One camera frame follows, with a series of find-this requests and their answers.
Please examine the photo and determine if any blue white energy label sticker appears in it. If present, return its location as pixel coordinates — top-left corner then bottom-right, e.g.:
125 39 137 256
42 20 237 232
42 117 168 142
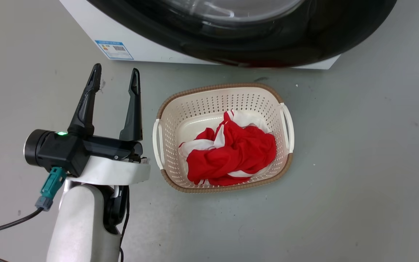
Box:
95 40 134 60

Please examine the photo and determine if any black round washing machine door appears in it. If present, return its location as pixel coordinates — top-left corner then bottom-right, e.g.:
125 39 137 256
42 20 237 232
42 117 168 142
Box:
86 0 398 68

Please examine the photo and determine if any cream perforated laundry basket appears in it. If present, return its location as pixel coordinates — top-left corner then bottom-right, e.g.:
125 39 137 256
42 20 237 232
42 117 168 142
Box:
152 83 295 193

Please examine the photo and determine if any red white garment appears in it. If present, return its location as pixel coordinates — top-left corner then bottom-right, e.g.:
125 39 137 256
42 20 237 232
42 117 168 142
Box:
179 110 278 186

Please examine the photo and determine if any black cable with teal connector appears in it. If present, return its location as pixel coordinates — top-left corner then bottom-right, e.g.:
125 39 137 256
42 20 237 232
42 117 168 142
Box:
0 167 67 237

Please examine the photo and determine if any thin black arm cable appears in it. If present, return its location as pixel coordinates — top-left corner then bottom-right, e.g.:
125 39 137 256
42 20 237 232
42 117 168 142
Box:
118 186 131 262

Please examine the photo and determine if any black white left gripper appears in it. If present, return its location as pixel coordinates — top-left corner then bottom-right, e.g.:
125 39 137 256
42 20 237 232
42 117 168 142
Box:
24 63 151 186

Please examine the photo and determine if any white washing machine body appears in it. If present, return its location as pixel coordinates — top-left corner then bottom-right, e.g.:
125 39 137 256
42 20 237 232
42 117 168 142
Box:
59 0 341 70

